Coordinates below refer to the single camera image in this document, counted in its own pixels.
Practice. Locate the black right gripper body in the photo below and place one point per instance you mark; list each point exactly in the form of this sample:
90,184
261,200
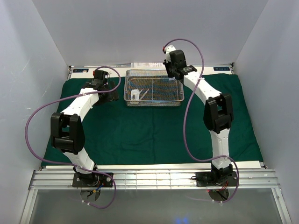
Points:
170,68

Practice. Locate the aluminium front frame rail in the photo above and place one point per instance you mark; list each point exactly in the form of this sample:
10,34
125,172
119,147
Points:
152,179

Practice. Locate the silver surgical scissors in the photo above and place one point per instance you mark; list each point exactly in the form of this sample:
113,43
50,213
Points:
143,95

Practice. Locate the blue label corner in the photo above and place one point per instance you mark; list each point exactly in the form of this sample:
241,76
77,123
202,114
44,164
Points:
221,68
80,70

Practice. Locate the blue label left corner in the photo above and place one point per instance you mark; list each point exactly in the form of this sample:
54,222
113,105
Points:
80,70

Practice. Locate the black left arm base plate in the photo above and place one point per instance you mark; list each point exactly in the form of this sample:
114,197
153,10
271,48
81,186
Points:
92,180

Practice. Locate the white paper sheet at back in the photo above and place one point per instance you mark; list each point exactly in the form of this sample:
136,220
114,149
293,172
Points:
148,65

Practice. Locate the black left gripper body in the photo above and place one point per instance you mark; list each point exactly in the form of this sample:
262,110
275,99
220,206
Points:
110,96

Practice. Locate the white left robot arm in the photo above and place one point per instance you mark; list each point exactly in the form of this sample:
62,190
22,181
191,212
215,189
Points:
66,127

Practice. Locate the clear pouch left in tray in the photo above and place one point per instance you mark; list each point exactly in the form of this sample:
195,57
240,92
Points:
135,94

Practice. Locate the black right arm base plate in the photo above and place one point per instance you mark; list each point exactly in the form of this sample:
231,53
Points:
206,179

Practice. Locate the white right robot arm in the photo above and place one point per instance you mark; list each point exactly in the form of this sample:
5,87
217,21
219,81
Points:
218,111

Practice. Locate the metal wire mesh tray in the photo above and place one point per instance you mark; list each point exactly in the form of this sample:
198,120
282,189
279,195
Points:
162,91

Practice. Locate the blue label right corner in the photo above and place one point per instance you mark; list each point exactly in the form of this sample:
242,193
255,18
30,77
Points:
221,68

